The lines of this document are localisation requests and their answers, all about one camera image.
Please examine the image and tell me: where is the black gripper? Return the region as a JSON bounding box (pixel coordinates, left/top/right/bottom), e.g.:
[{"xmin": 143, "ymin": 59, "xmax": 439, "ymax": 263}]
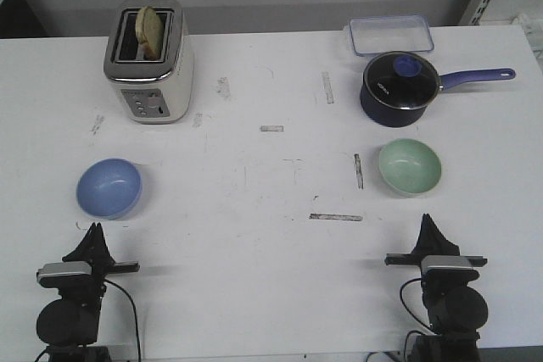
[
  {"xmin": 384, "ymin": 214, "xmax": 487, "ymax": 269},
  {"xmin": 62, "ymin": 222, "xmax": 140, "ymax": 284}
]

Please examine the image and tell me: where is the blue bowl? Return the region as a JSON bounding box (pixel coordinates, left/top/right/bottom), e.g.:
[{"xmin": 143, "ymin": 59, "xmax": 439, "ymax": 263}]
[{"xmin": 76, "ymin": 159, "xmax": 143, "ymax": 220}]

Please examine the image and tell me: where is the green bowl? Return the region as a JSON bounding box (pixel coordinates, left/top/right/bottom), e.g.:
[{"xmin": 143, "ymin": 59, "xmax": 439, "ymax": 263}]
[{"xmin": 378, "ymin": 138, "xmax": 442, "ymax": 197}]

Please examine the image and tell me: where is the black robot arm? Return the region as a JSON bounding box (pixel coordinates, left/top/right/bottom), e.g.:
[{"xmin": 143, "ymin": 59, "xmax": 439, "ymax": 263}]
[
  {"xmin": 36, "ymin": 223, "xmax": 140, "ymax": 361},
  {"xmin": 384, "ymin": 214, "xmax": 489, "ymax": 361}
]

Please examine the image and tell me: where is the glass pot lid blue knob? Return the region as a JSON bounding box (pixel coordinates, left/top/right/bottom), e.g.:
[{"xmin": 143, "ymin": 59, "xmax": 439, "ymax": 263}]
[{"xmin": 364, "ymin": 51, "xmax": 440, "ymax": 110}]

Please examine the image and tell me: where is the cream two-slot toaster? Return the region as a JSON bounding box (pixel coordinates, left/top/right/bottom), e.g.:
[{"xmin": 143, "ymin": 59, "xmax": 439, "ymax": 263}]
[{"xmin": 104, "ymin": 0, "xmax": 194, "ymax": 124}]

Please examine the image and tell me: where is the clear plastic food container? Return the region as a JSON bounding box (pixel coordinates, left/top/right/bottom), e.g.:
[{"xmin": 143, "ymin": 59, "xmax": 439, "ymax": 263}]
[{"xmin": 344, "ymin": 14, "xmax": 434, "ymax": 57}]

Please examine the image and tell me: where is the bread slice in toaster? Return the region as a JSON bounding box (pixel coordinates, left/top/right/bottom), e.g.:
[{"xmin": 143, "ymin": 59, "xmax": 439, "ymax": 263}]
[{"xmin": 135, "ymin": 6, "xmax": 164, "ymax": 60}]

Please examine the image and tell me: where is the black object top left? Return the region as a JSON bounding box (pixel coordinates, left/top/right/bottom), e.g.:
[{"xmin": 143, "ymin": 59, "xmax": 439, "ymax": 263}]
[{"xmin": 1, "ymin": 0, "xmax": 48, "ymax": 39}]

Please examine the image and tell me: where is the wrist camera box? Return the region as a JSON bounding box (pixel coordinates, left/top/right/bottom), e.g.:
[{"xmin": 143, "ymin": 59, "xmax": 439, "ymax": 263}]
[
  {"xmin": 36, "ymin": 261, "xmax": 92, "ymax": 288},
  {"xmin": 420, "ymin": 255, "xmax": 473, "ymax": 276}
]

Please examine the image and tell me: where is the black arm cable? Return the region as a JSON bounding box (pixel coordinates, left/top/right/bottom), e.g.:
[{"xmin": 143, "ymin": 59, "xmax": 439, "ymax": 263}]
[
  {"xmin": 399, "ymin": 277, "xmax": 432, "ymax": 333},
  {"xmin": 104, "ymin": 279, "xmax": 142, "ymax": 362}
]

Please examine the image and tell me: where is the blue saucepan with handle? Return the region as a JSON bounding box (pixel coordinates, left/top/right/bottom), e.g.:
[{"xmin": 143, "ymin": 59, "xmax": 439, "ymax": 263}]
[{"xmin": 360, "ymin": 51, "xmax": 516, "ymax": 128}]

